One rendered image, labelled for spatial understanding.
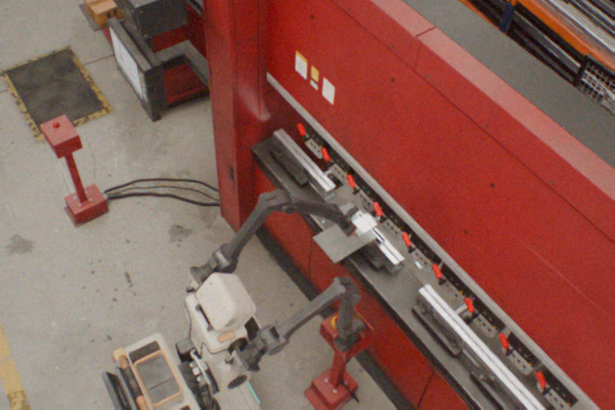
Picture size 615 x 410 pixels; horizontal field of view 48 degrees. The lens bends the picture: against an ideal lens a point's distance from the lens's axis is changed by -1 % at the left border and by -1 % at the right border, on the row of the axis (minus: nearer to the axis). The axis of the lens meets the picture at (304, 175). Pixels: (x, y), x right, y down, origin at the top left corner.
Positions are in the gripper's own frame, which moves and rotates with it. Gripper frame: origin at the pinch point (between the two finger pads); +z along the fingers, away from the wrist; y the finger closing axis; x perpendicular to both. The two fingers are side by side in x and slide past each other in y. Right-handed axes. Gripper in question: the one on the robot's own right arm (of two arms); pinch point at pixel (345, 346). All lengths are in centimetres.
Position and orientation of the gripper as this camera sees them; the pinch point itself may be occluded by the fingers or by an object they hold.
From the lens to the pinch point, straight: 350.1
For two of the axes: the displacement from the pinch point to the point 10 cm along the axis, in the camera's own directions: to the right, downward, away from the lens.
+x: -6.1, -6.5, 4.5
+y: 7.8, -5.6, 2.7
